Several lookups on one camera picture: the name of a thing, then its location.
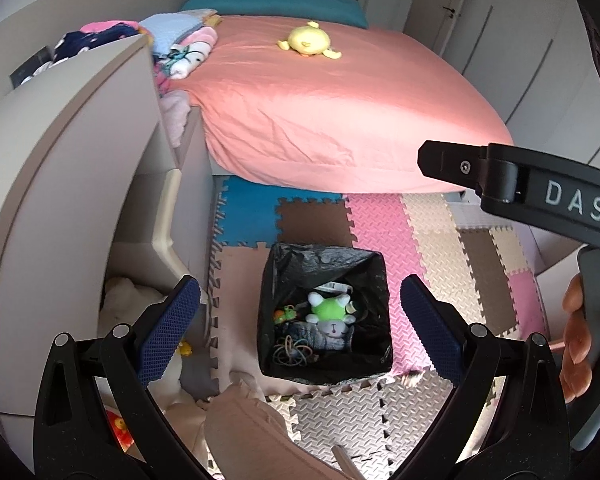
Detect green and white plush toy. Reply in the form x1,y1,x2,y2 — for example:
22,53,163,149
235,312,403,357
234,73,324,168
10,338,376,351
306,292,355,325

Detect colourful ring rattle toy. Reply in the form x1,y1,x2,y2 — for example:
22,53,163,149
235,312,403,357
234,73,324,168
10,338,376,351
272,335,317,367

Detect black lined trash bin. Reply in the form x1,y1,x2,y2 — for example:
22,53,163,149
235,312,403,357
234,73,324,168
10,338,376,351
257,243,394,386

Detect person right hand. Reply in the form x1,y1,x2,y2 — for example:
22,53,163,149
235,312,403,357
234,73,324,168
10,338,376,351
559,274,592,403

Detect colourful foam puzzle mat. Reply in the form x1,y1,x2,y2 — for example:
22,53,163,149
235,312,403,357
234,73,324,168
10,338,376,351
209,177,547,479

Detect cream plush under desk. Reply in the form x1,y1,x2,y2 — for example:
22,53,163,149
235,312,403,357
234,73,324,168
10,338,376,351
97,274,211,411

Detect beige trouser leg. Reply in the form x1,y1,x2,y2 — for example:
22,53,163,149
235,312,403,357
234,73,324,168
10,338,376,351
204,382,347,480

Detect grey cat plush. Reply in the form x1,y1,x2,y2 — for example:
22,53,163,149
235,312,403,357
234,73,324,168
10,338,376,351
287,321,352,351

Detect white desk unit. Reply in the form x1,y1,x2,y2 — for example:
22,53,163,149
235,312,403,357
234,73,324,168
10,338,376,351
0,36,213,464

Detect bed with salmon sheet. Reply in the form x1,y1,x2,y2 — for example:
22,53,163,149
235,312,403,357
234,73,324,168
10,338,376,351
176,15,512,193

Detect yellow duck plush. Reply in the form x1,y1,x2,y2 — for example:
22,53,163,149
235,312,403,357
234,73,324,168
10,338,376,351
277,21,342,60

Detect teal pillow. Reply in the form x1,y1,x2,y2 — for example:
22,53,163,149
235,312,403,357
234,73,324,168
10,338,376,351
181,0,368,29

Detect navy patterned clothes pile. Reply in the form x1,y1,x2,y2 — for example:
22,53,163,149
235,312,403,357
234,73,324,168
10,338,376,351
12,20,152,87

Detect folded pastel clothes stack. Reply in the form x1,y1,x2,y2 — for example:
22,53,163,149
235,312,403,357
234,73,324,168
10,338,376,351
140,9,221,80

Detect wardrobe doors with handles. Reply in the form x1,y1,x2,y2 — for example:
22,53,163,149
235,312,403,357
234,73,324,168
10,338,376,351
364,0,600,168

